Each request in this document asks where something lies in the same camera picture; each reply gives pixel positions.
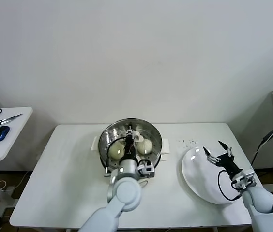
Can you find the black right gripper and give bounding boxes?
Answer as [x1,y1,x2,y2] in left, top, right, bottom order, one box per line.
[202,140,245,180]

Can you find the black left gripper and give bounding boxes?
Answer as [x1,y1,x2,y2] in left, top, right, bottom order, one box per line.
[123,123,137,161]

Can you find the white steamed baozi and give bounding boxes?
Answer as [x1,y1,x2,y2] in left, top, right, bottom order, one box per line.
[108,142,125,160]
[136,139,153,155]

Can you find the stainless steel steamer basket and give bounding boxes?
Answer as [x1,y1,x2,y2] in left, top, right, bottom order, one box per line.
[91,117,171,170]

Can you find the white round plate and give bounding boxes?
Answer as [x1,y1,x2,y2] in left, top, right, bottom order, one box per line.
[181,146,245,205]

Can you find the white electric cooker base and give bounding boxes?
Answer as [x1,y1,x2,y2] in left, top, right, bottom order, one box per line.
[100,152,168,179]

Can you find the white side table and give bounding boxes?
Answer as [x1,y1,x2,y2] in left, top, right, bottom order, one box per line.
[0,106,33,208]

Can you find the blue black computer mouse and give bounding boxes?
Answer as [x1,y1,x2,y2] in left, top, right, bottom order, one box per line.
[0,125,10,142]

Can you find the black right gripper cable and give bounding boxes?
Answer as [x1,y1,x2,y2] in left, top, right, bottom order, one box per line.
[217,169,245,202]

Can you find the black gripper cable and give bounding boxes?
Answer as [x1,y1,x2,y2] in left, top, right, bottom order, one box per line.
[217,169,245,202]
[105,137,127,178]

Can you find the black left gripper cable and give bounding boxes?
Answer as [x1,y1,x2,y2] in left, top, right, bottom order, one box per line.
[105,137,127,178]

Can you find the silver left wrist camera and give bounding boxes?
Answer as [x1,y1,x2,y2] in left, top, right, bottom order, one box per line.
[137,159,156,179]

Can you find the black power cable with adapter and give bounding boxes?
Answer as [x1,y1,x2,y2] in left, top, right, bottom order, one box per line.
[251,125,273,170]

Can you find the black handled scissors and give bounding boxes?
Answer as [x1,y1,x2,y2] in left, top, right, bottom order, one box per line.
[0,107,23,128]

